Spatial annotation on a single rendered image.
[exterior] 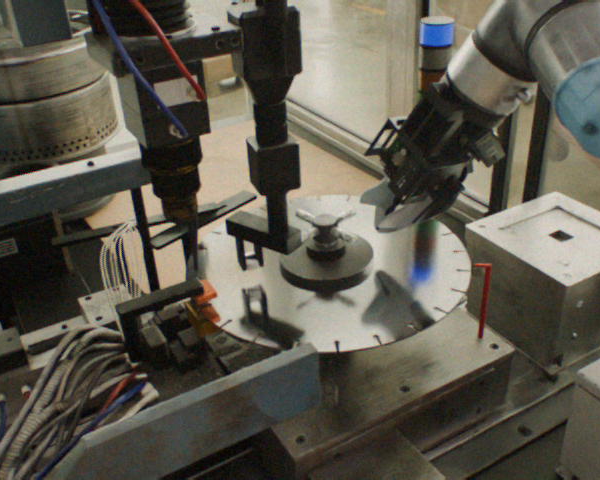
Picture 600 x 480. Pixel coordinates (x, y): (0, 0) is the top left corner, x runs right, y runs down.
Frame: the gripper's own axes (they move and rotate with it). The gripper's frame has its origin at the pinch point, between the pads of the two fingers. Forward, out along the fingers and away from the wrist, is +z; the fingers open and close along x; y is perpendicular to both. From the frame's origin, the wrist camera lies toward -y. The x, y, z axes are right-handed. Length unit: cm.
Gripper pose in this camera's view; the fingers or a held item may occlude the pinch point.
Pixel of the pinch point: (387, 221)
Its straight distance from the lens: 78.3
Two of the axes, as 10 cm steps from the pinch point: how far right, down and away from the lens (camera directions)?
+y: -7.6, 1.8, -6.3
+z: -4.1, 6.1, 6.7
